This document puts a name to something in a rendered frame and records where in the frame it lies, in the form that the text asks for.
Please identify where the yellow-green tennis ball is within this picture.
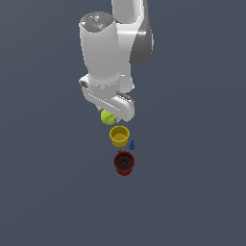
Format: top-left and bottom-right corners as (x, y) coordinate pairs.
(100, 110), (116, 126)

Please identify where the yellow cup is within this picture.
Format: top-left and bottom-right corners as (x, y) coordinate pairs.
(109, 125), (131, 148)

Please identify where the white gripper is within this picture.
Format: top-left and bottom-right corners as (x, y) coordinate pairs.
(78, 74), (135, 123)

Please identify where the dark red cup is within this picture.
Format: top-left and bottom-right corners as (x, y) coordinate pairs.
(112, 150), (135, 177)

